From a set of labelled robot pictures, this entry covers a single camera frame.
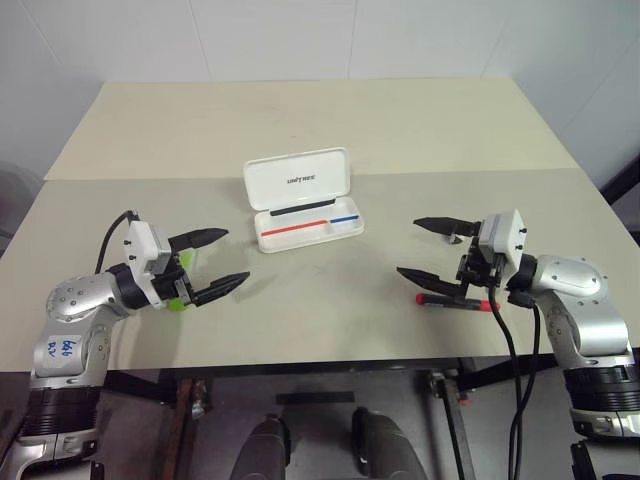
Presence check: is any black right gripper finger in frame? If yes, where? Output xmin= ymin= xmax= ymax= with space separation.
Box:
xmin=412 ymin=215 xmax=476 ymax=237
xmin=395 ymin=266 xmax=467 ymax=299

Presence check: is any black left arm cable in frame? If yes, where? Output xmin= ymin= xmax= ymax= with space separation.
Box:
xmin=94 ymin=209 xmax=139 ymax=274

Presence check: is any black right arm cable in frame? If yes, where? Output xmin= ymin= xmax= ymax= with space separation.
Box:
xmin=487 ymin=279 xmax=542 ymax=480

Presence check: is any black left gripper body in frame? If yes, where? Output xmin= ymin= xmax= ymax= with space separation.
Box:
xmin=151 ymin=251 xmax=197 ymax=307

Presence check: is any dark rounded shape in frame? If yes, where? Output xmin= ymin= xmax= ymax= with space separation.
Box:
xmin=233 ymin=413 xmax=292 ymax=480
xmin=351 ymin=406 xmax=427 ymax=480

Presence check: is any black stand with red knob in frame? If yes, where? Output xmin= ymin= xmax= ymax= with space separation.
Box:
xmin=428 ymin=368 xmax=479 ymax=480

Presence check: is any black table frame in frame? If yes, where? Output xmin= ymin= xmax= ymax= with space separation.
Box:
xmin=102 ymin=355 xmax=569 ymax=393

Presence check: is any white open pencil case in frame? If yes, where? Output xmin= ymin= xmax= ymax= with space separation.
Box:
xmin=242 ymin=146 xmax=366 ymax=255

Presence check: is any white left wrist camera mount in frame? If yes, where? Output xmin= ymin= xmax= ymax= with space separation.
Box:
xmin=121 ymin=219 xmax=174 ymax=309

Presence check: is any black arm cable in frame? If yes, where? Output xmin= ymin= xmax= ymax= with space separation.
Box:
xmin=487 ymin=279 xmax=542 ymax=480
xmin=94 ymin=209 xmax=139 ymax=274

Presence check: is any rusty metal bracket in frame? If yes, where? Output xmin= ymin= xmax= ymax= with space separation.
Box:
xmin=173 ymin=377 xmax=207 ymax=422

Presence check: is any red and black pen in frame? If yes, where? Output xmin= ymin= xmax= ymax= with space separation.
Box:
xmin=414 ymin=293 xmax=491 ymax=313

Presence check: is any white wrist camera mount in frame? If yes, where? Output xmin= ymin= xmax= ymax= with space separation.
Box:
xmin=121 ymin=219 xmax=174 ymax=309
xmin=476 ymin=209 xmax=527 ymax=275

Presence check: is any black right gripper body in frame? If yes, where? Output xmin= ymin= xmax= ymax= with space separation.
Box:
xmin=455 ymin=222 xmax=507 ymax=297

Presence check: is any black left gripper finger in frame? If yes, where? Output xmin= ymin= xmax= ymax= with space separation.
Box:
xmin=169 ymin=227 xmax=231 ymax=252
xmin=191 ymin=271 xmax=252 ymax=308

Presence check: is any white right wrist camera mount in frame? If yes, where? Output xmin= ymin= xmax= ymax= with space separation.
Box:
xmin=476 ymin=209 xmax=527 ymax=275

